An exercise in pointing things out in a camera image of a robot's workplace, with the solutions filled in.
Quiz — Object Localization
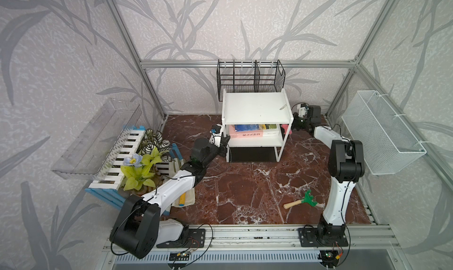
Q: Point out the white two-tier bookshelf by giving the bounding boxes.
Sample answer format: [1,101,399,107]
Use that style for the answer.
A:
[222,89,294,163]

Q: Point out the pink cloth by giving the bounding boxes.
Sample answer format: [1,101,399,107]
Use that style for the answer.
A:
[281,124,292,135]

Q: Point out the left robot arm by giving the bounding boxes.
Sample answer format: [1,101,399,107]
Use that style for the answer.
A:
[109,136,231,259]

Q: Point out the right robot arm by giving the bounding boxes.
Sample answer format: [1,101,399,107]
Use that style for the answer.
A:
[291,103,365,242]

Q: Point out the blue book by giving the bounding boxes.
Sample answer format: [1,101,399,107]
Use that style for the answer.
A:
[234,125,261,132]

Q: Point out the striped leaf plant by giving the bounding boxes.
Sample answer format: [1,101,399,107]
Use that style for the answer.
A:
[138,129,173,162]

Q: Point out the green artificial plant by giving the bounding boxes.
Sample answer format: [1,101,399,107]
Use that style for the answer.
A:
[120,148,162,191]

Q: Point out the green toy rake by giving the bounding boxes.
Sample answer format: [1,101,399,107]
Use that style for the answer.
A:
[283,189,318,209]

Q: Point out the blue white picket crate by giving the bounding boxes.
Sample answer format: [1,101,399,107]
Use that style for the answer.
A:
[85,126,183,210]

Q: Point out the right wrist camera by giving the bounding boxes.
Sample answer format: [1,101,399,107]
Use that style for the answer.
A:
[297,106,307,119]

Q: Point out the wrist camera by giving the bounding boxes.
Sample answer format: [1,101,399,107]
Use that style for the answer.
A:
[210,124,223,147]
[297,106,307,119]

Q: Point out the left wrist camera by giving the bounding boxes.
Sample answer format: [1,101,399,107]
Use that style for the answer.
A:
[210,124,223,147]

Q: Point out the white wire basket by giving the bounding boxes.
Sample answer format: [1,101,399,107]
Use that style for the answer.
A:
[342,90,427,175]

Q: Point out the black wire basket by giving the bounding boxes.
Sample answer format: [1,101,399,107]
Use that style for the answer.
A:
[216,60,286,102]

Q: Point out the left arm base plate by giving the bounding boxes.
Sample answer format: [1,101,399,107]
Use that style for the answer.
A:
[156,228,206,249]

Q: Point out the clear plastic wall shelf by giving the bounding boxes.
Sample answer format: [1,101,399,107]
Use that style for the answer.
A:
[51,99,142,180]

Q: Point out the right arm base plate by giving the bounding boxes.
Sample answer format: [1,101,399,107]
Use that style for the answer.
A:
[297,225,349,247]

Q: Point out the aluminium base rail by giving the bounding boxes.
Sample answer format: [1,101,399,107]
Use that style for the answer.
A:
[101,223,401,252]

